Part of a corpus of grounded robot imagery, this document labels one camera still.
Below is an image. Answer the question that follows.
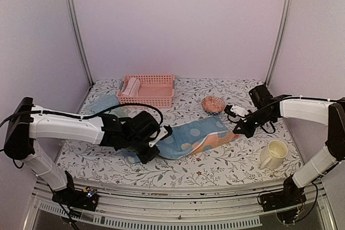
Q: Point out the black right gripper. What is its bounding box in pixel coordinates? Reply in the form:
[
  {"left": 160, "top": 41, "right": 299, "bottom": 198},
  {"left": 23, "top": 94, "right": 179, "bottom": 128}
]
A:
[{"left": 233, "top": 108, "right": 274, "bottom": 138}]

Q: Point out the pink towel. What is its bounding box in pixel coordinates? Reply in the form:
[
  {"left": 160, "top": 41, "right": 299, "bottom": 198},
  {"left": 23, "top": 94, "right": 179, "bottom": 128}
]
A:
[{"left": 121, "top": 77, "right": 141, "bottom": 97}]

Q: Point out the pink perforated plastic basket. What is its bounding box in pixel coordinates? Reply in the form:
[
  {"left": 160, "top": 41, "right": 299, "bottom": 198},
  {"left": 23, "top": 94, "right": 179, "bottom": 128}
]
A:
[{"left": 116, "top": 74, "right": 175, "bottom": 108}]

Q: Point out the blue patterned towel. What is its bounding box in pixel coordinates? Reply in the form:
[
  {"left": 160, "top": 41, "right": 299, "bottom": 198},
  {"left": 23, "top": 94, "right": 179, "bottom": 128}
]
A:
[{"left": 123, "top": 116, "right": 236, "bottom": 164}]

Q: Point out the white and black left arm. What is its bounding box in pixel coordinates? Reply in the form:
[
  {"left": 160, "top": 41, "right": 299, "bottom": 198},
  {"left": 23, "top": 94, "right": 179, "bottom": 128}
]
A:
[{"left": 3, "top": 97, "right": 171, "bottom": 205}]

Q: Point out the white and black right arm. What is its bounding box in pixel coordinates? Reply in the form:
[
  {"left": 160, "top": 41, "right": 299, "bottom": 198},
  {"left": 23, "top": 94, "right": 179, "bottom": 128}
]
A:
[{"left": 227, "top": 85, "right": 344, "bottom": 206}]

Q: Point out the green folded towel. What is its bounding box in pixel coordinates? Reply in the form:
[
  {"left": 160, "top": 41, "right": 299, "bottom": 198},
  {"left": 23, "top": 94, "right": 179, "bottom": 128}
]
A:
[{"left": 108, "top": 107, "right": 128, "bottom": 118}]

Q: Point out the red patterned bowl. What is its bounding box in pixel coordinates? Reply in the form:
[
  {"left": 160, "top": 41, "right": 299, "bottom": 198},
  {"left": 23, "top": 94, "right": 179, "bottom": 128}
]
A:
[{"left": 202, "top": 96, "right": 226, "bottom": 115}]

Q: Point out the plain blue towel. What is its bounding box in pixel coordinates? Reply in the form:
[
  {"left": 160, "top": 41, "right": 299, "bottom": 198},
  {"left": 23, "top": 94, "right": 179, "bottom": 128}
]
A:
[{"left": 88, "top": 95, "right": 120, "bottom": 114}]

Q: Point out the cream ceramic mug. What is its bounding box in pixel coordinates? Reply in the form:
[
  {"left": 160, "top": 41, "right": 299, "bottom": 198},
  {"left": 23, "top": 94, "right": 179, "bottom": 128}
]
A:
[{"left": 259, "top": 140, "right": 288, "bottom": 170}]

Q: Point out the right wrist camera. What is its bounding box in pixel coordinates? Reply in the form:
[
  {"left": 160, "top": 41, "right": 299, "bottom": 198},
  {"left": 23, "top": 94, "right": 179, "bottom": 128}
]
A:
[{"left": 224, "top": 105, "right": 249, "bottom": 118}]

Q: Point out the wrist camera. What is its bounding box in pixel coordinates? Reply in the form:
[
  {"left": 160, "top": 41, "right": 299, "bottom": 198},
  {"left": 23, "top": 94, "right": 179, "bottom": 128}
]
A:
[
  {"left": 224, "top": 105, "right": 249, "bottom": 118},
  {"left": 148, "top": 125, "right": 173, "bottom": 148}
]

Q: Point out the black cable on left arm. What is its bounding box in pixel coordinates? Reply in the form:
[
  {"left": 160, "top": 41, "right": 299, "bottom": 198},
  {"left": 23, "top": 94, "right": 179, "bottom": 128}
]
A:
[{"left": 0, "top": 103, "right": 164, "bottom": 134}]

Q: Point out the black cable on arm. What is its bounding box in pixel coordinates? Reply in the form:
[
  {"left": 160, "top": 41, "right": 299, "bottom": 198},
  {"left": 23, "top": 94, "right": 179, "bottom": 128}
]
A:
[
  {"left": 229, "top": 95, "right": 340, "bottom": 134},
  {"left": 0, "top": 103, "right": 164, "bottom": 134}
]

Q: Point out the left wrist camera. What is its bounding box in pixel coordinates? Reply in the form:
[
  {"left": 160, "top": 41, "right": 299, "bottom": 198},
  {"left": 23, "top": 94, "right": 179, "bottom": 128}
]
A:
[{"left": 148, "top": 125, "right": 173, "bottom": 148}]

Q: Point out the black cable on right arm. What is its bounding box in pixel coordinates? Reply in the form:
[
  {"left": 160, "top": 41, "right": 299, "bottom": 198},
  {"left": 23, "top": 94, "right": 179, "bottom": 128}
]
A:
[{"left": 229, "top": 95, "right": 340, "bottom": 134}]

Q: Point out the aluminium front rail frame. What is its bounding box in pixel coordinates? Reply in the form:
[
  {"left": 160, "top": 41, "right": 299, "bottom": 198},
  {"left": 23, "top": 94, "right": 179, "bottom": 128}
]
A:
[{"left": 25, "top": 178, "right": 337, "bottom": 230}]

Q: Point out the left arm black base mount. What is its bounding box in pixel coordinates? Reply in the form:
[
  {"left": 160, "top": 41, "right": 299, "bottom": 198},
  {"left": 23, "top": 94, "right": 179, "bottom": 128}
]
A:
[{"left": 52, "top": 171, "right": 99, "bottom": 212}]

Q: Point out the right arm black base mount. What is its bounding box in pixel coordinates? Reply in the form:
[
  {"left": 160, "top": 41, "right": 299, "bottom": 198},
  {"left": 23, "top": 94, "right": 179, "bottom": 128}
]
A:
[{"left": 257, "top": 176, "right": 307, "bottom": 225}]

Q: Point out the black cable at left base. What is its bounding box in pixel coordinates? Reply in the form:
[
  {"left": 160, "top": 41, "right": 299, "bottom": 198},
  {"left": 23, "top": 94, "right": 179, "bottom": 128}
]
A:
[{"left": 58, "top": 203, "right": 84, "bottom": 230}]

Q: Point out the right aluminium corner post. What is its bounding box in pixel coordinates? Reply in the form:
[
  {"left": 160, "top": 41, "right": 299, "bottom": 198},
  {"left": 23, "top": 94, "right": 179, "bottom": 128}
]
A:
[{"left": 265, "top": 0, "right": 292, "bottom": 86}]

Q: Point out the aluminium corner post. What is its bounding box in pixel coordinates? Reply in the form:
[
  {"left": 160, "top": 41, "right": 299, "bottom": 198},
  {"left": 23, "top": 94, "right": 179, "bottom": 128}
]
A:
[
  {"left": 66, "top": 0, "right": 94, "bottom": 87},
  {"left": 265, "top": 0, "right": 292, "bottom": 86}
]

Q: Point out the left aluminium corner post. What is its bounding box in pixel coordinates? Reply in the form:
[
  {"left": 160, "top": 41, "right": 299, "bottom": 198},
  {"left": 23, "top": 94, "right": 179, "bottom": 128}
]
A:
[{"left": 66, "top": 0, "right": 94, "bottom": 87}]

